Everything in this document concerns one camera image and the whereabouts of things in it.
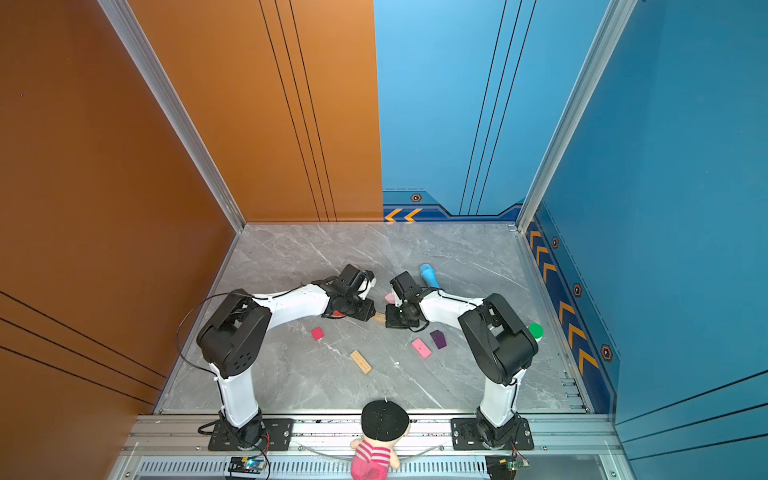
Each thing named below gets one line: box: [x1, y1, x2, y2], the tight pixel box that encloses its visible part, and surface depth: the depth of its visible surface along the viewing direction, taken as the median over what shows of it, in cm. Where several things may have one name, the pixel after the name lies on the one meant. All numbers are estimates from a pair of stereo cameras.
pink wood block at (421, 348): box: [411, 338, 433, 360], surface depth 88 cm
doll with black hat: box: [350, 400, 410, 480], surface depth 69 cm
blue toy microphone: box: [420, 263, 440, 289], surface depth 103 cm
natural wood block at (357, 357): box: [350, 350, 372, 374], surface depth 86 cm
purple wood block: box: [430, 330, 447, 349], surface depth 91 cm
